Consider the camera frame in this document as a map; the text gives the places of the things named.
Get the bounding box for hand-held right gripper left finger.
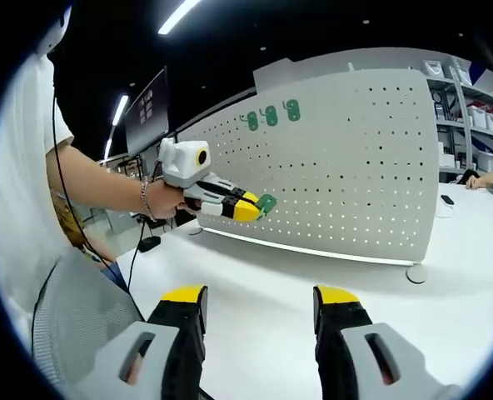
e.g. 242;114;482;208
73;284;209;400

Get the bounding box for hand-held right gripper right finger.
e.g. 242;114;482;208
312;284;461;400

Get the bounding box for white perforated mounting plate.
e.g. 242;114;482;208
174;67;441;285

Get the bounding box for person's left hand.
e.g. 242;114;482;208
147;181;201;221

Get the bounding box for large black display screen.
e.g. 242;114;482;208
123;64;172;157

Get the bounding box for grey mesh office chair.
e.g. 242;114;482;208
32;249;148;387

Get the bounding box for white worn device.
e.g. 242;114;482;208
33;2;73;56

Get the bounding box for metal storage shelf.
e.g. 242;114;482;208
427;57;493;180

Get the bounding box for group of white storage boxes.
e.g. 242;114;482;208
421;58;493;162

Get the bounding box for silver chain bracelet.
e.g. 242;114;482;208
140;180;158;223

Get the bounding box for black cable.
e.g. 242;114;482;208
51;52;125;293
127;217;148;293

